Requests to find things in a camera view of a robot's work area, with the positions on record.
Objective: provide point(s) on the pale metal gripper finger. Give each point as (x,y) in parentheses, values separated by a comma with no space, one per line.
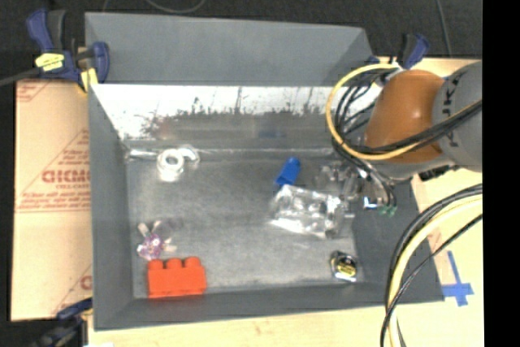
(350,195)
(333,176)

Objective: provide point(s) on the clear plastic packet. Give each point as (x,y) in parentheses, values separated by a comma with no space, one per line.
(304,211)

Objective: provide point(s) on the blue plastic cap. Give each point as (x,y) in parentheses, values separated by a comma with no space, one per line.
(287,171)

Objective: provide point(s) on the yellow and black tape measure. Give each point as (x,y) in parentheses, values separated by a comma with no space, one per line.
(344,266)

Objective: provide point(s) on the grey metal bin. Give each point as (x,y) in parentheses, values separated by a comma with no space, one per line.
(227,53)

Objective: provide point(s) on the red toy brick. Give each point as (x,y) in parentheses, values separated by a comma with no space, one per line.
(175,280)

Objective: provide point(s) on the purple clear toy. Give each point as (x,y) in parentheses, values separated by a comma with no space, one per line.
(151,244)

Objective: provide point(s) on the brown cardboard board red print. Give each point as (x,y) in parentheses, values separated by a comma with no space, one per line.
(48,223)

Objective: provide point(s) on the black cylinder on white bracket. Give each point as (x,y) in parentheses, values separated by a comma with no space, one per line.
(434,174)

